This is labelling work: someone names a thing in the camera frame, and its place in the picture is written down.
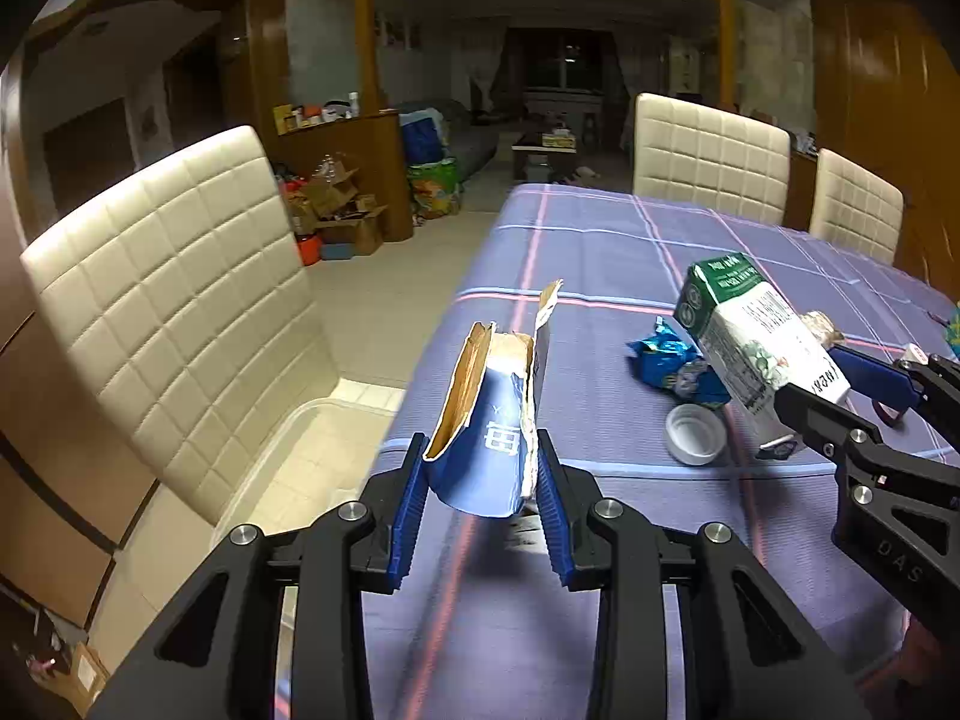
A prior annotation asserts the wooden partition counter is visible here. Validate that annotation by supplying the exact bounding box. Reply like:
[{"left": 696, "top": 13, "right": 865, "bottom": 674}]
[{"left": 268, "top": 109, "right": 413, "bottom": 242}]

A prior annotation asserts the cream quilted chair far right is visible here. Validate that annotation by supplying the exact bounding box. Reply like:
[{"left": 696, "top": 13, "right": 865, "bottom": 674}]
[{"left": 809, "top": 149, "right": 905, "bottom": 265}]

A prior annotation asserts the coffee table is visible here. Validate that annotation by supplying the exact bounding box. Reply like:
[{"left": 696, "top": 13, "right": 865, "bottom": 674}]
[{"left": 511, "top": 132, "right": 578, "bottom": 184}]

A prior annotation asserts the grey sofa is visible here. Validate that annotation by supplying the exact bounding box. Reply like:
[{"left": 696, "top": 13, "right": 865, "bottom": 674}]
[{"left": 397, "top": 98, "right": 498, "bottom": 181}]

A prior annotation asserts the cream quilted chair left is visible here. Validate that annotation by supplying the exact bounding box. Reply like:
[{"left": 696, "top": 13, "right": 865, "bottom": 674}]
[{"left": 20, "top": 125, "right": 404, "bottom": 523}]

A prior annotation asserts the purple plaid tablecloth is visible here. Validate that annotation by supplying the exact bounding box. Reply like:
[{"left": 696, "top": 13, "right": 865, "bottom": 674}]
[{"left": 273, "top": 180, "right": 960, "bottom": 720}]

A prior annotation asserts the torn blue paper cup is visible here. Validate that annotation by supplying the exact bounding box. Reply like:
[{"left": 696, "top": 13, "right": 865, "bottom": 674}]
[{"left": 423, "top": 280, "right": 563, "bottom": 518}]

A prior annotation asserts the green white milk carton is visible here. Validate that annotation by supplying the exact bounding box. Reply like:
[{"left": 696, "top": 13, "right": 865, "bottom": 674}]
[{"left": 674, "top": 252, "right": 851, "bottom": 460}]

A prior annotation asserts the orange bucket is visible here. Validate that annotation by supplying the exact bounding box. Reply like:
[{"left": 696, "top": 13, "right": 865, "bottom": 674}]
[{"left": 296, "top": 234, "right": 322, "bottom": 266}]

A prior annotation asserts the crumpled blue wrapper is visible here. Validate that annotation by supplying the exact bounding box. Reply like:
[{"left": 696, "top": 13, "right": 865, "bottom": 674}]
[{"left": 626, "top": 317, "right": 731, "bottom": 410}]

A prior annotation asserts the cream quilted chair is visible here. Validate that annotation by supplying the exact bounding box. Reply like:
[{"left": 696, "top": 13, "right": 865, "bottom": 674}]
[
  {"left": 633, "top": 93, "right": 791, "bottom": 224},
  {"left": 20, "top": 125, "right": 404, "bottom": 523},
  {"left": 809, "top": 149, "right": 905, "bottom": 265}
]

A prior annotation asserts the cardboard boxes pile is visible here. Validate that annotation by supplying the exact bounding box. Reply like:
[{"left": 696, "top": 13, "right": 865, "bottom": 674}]
[{"left": 280, "top": 154, "right": 386, "bottom": 263}]

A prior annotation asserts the green printed bag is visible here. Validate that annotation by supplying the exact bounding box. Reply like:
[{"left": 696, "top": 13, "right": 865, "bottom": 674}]
[{"left": 407, "top": 158, "right": 462, "bottom": 220}]

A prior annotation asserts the white plastic lid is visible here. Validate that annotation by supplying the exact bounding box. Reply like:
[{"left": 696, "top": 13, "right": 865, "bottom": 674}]
[{"left": 664, "top": 403, "right": 727, "bottom": 466}]

